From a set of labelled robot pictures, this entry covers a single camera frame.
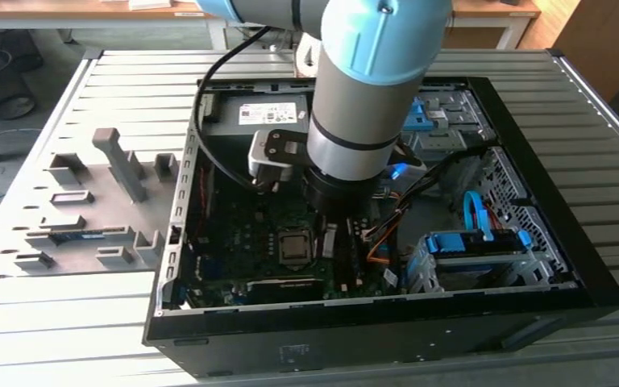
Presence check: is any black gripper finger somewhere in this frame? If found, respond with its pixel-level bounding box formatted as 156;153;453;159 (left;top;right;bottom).
319;221;341;260

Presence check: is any metal socket cover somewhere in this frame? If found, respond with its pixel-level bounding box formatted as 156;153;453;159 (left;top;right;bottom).
275;228;318;268

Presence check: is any black RAM slot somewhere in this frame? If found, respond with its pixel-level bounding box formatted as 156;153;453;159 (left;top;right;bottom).
345;219;366;293
326;241;350;291

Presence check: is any black graphics card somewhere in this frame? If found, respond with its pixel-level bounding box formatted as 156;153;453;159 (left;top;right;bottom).
243;276;326;306

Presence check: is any green motherboard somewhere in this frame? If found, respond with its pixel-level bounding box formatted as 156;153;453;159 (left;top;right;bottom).
183;183;406;310

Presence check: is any blue disk carrier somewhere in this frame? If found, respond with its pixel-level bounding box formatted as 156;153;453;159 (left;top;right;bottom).
421;230;532;259

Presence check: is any blue plastic drive latch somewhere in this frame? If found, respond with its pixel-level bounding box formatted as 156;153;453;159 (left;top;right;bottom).
401;98;434;133

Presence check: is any grey optical drive cage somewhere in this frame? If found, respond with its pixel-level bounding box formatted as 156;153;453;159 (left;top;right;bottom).
403;86;501;178

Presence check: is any black PC case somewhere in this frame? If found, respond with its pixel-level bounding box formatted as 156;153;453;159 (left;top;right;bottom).
142;76;619;379

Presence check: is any grey hard disk cage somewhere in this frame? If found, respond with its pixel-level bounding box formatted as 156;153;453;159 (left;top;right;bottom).
401;230;556;294

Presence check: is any grey power supply unit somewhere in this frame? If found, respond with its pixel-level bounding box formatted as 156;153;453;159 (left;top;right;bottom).
202;93;314;178

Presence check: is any black hard disk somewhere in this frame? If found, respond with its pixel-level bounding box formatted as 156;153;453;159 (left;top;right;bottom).
465;231;521;255

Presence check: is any grey parts rack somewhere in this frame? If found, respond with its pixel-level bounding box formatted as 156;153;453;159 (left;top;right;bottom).
12;127;182;279

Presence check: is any RAM stick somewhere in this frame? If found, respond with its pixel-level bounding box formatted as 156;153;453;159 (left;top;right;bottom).
28;228;128;243

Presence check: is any wooden top desk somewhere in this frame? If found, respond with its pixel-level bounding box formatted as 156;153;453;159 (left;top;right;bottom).
206;0;542;52
0;0;215;32

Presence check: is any white box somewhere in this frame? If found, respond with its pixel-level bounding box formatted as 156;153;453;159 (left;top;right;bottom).
128;0;175;11

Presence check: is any wooden cabinet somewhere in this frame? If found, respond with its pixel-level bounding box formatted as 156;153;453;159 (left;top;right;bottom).
518;0;619;104

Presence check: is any orange data wire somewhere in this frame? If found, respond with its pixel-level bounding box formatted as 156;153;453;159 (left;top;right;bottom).
366;223;401;266

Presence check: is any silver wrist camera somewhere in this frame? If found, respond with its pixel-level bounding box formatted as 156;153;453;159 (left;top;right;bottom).
386;139;425;182
246;127;313;190

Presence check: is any black wire bundle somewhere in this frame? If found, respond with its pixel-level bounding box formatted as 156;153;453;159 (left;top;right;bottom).
366;145;492;243

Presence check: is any blue flat data wire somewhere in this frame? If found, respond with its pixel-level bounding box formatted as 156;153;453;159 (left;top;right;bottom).
461;189;500;243

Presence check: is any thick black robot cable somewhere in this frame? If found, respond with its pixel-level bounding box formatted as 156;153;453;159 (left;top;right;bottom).
192;26;274;190

